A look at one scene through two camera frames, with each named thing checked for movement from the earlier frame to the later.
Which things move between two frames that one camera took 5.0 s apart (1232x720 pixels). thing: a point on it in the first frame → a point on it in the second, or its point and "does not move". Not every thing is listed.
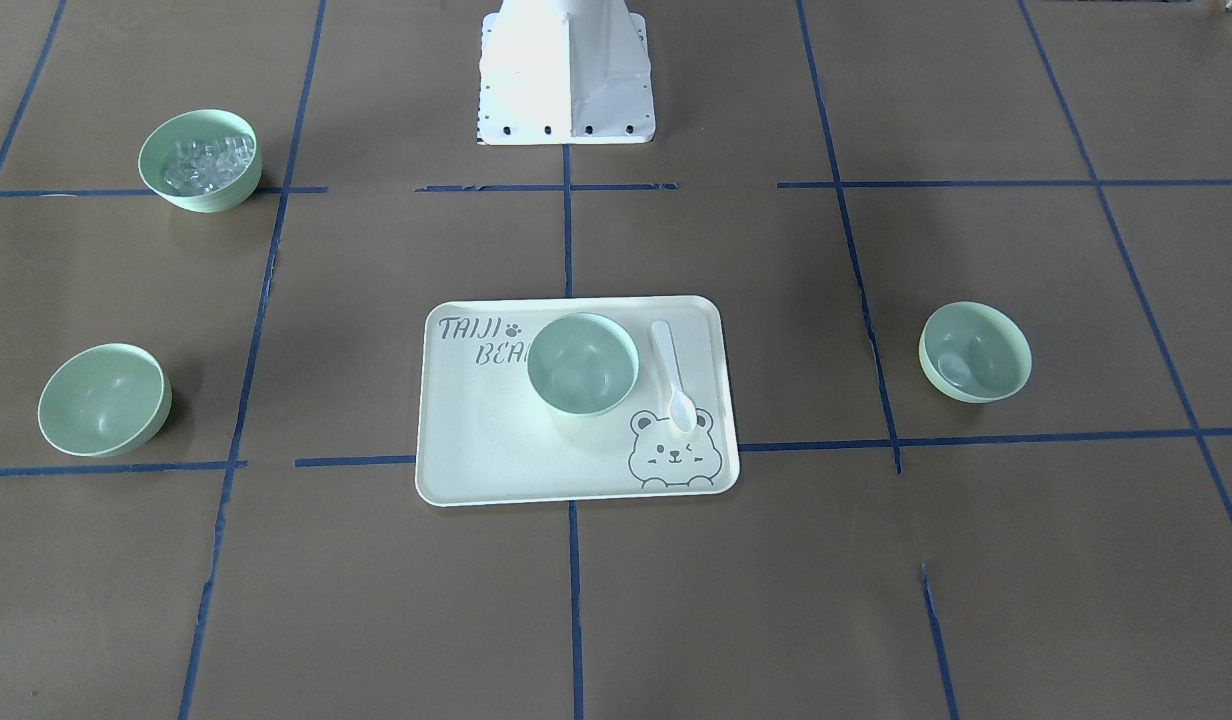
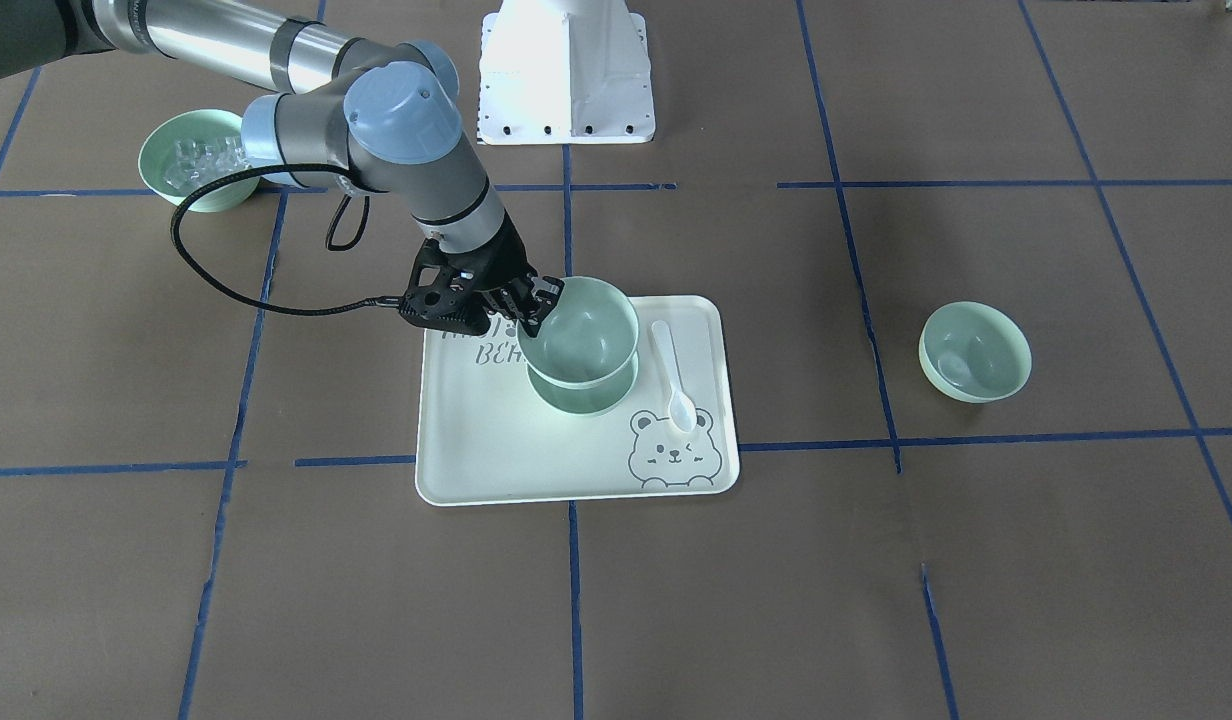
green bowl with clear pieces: [203, 160] does not move
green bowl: [974, 352] does not move
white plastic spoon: [683, 412] does not move
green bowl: [103, 400] → [590, 336]
